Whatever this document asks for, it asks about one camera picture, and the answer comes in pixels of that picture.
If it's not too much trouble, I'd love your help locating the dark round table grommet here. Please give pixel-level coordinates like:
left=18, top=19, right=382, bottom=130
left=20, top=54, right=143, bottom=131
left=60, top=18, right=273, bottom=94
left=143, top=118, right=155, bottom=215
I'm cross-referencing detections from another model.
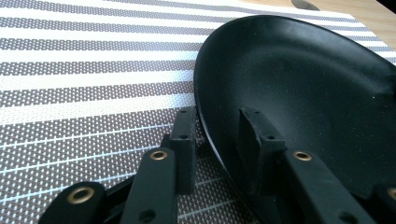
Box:
left=290, top=0, right=320, bottom=11

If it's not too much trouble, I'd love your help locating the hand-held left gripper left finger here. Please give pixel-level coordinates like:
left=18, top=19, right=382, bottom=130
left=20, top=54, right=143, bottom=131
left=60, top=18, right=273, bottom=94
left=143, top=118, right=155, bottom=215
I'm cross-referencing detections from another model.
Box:
left=169, top=105, right=198, bottom=195

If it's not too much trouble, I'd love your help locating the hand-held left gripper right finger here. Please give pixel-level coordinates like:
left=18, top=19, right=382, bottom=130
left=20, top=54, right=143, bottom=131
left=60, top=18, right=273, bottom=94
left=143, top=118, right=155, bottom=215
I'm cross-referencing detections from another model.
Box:
left=237, top=106, right=288, bottom=194

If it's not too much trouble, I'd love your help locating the black plate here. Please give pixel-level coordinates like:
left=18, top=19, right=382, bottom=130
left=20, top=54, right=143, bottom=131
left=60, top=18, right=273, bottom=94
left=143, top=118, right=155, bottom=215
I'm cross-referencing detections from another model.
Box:
left=192, top=14, right=396, bottom=224

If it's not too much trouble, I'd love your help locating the grey white striped placemat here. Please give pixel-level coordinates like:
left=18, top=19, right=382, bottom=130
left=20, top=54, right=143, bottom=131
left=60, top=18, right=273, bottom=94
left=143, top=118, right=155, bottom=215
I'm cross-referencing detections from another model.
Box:
left=0, top=0, right=396, bottom=224

